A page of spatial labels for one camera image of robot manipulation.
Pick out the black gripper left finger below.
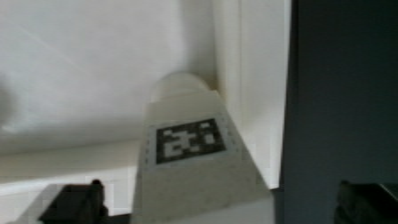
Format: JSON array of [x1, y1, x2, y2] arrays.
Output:
[[16, 179, 110, 224]]

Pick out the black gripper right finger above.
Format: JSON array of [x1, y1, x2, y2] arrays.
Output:
[[334, 181, 398, 224]]

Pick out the white table leg with tag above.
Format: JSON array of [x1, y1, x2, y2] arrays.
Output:
[[131, 73, 275, 224]]

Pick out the white square tabletop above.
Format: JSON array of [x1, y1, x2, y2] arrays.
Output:
[[0, 0, 291, 184]]

